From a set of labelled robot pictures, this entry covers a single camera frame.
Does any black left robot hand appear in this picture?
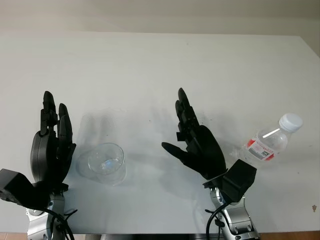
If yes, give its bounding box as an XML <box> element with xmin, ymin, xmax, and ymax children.
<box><xmin>29</xmin><ymin>90</ymin><xmax>77</xmax><ymax>192</ymax></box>

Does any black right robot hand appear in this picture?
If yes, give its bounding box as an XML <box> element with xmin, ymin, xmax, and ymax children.
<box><xmin>161</xmin><ymin>87</ymin><xmax>228</xmax><ymax>181</ymax></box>

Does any clear plastic water bottle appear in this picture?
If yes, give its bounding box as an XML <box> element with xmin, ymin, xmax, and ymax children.
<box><xmin>229</xmin><ymin>113</ymin><xmax>304</xmax><ymax>171</ymax></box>

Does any clear glass bowl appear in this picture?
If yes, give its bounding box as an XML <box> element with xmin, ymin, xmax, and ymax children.
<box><xmin>76</xmin><ymin>142</ymin><xmax>128</xmax><ymax>187</ymax></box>

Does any dark robot torso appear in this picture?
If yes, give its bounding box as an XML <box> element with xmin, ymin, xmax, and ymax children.
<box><xmin>99</xmin><ymin>233</ymin><xmax>208</xmax><ymax>240</ymax></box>

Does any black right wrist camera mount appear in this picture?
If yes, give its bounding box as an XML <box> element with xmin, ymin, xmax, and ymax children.
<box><xmin>221</xmin><ymin>158</ymin><xmax>258</xmax><ymax>206</ymax></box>

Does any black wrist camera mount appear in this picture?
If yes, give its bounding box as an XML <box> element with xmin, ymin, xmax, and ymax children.
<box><xmin>0</xmin><ymin>168</ymin><xmax>49</xmax><ymax>209</ymax></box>
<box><xmin>221</xmin><ymin>158</ymin><xmax>258</xmax><ymax>206</ymax></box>

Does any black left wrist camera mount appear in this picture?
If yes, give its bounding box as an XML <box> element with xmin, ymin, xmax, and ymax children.
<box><xmin>0</xmin><ymin>168</ymin><xmax>49</xmax><ymax>209</ymax></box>

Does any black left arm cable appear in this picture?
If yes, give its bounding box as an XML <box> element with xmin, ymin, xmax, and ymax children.
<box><xmin>41</xmin><ymin>206</ymin><xmax>78</xmax><ymax>240</ymax></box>

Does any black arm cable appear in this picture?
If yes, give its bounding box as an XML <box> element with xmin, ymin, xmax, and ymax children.
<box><xmin>204</xmin><ymin>198</ymin><xmax>227</xmax><ymax>240</ymax></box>
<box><xmin>41</xmin><ymin>206</ymin><xmax>78</xmax><ymax>240</ymax></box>

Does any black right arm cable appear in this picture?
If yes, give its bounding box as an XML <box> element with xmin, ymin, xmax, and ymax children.
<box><xmin>204</xmin><ymin>198</ymin><xmax>227</xmax><ymax>240</ymax></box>

